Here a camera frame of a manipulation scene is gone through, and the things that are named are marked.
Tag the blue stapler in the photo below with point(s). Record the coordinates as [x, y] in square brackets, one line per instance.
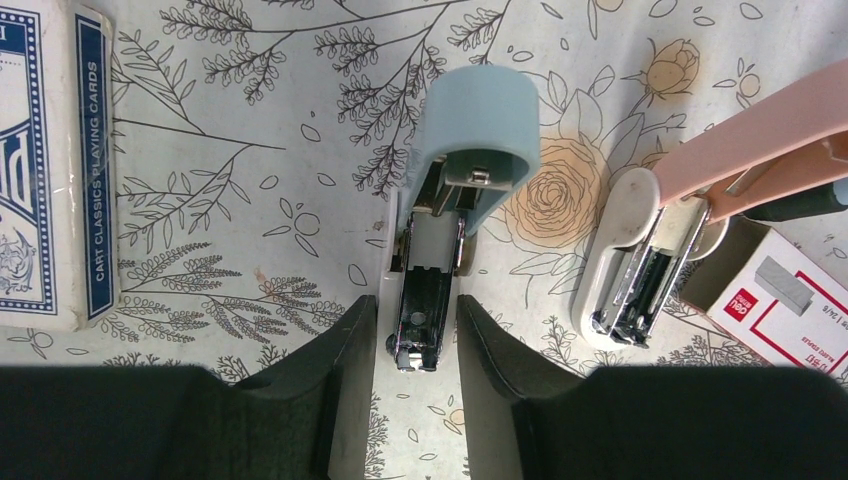
[476, 145]

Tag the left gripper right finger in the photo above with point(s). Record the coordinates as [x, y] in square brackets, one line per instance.
[527, 418]

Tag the blue playing card deck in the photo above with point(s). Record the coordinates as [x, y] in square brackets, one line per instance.
[59, 250]

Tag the floral tablecloth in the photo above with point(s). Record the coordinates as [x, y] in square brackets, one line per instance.
[257, 142]

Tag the pink stapler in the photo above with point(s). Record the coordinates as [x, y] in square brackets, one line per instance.
[657, 219]

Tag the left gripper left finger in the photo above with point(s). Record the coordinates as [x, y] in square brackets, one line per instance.
[305, 417]

